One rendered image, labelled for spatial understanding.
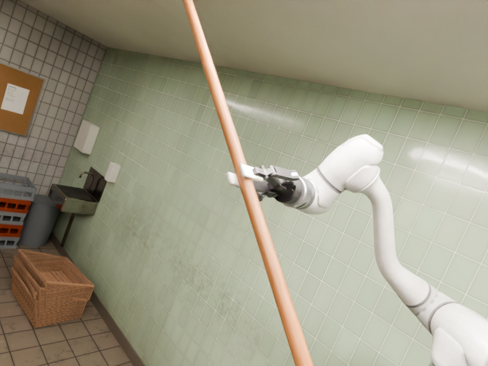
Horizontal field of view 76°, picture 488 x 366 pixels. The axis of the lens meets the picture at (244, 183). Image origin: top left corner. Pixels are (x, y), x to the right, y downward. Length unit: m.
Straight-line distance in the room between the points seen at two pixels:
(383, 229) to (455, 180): 0.82
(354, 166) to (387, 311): 1.07
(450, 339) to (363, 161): 0.53
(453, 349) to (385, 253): 0.28
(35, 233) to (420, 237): 4.00
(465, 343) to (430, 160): 0.98
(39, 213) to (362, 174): 3.93
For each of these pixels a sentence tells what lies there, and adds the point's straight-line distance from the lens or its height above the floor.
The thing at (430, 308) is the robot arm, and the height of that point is 1.78.
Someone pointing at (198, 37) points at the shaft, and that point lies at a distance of 0.96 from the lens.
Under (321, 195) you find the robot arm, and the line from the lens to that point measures 0.90.
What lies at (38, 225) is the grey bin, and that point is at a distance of 4.45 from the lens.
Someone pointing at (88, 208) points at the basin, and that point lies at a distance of 3.82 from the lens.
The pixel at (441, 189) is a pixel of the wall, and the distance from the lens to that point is 1.77.
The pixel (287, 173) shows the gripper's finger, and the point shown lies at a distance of 0.75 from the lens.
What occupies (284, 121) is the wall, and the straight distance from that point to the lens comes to 2.18.
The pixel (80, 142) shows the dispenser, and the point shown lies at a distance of 4.32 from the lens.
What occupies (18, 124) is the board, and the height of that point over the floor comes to 1.31.
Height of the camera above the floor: 2.00
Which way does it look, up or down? 5 degrees down
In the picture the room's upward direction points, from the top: 22 degrees clockwise
